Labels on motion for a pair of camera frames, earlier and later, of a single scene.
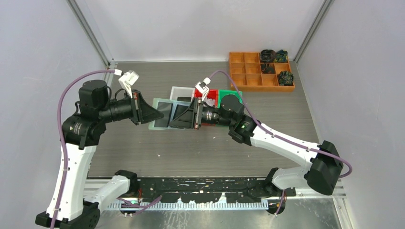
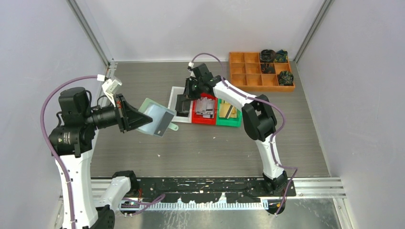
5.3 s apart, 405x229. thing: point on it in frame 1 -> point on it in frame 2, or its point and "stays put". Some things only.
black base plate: (209, 190) stays put
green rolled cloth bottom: (285, 78) stays put
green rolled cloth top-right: (281, 56) stays put
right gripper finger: (186, 119) -> (186, 101)
